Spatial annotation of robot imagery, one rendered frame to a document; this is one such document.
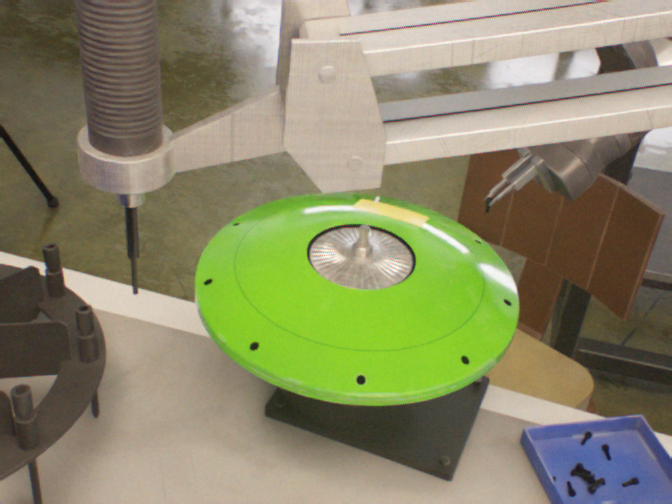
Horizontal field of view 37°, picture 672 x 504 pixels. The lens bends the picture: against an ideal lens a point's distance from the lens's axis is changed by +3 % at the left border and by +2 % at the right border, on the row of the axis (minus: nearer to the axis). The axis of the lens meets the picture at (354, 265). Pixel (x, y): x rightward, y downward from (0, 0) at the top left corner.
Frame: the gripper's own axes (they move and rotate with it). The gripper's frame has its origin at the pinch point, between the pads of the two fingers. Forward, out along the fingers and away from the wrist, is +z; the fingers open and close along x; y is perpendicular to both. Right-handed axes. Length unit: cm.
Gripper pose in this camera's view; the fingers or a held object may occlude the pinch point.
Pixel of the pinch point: (487, 202)
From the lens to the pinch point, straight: 97.9
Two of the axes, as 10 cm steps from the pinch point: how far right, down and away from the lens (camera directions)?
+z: -7.5, 6.6, -0.2
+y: 4.5, 5.3, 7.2
